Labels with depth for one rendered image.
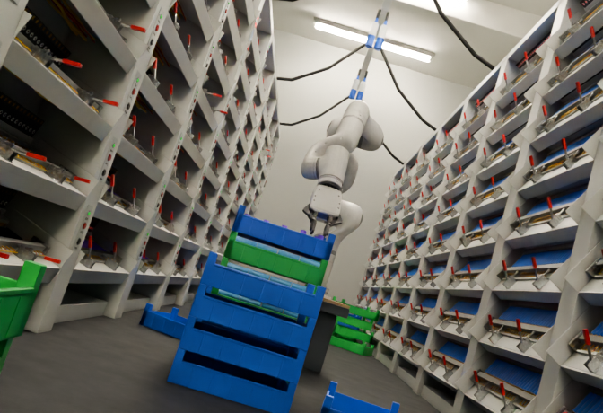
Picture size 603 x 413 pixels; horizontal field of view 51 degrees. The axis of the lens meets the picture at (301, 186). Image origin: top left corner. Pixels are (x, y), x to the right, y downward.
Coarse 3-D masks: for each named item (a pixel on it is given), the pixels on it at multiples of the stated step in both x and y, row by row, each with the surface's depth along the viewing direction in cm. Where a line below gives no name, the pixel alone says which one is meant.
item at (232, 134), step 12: (264, 36) 391; (264, 48) 390; (252, 72) 387; (252, 84) 386; (240, 96) 385; (252, 96) 391; (240, 108) 384; (228, 120) 382; (228, 132) 381; (216, 156) 379; (204, 180) 376; (204, 192) 375; (216, 192) 375; (192, 216) 373; (192, 228) 372; (204, 228) 372; (180, 252) 370; (192, 252) 370; (192, 264) 369; (192, 276) 374; (168, 288) 366; (180, 288) 367; (180, 300) 366
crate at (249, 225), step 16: (240, 208) 186; (240, 224) 186; (256, 224) 186; (272, 224) 187; (256, 240) 197; (272, 240) 186; (288, 240) 187; (304, 240) 188; (320, 240) 188; (304, 256) 202; (320, 256) 188
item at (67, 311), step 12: (72, 300) 201; (84, 300) 211; (96, 300) 221; (132, 300) 263; (144, 300) 286; (168, 300) 344; (60, 312) 182; (72, 312) 192; (84, 312) 204; (96, 312) 217
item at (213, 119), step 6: (198, 96) 255; (204, 96) 261; (198, 102) 260; (204, 102) 266; (198, 108) 294; (204, 108) 271; (210, 108) 279; (204, 114) 277; (210, 114) 286; (216, 114) 310; (210, 120) 292; (216, 120) 310; (210, 126) 298; (216, 126) 308
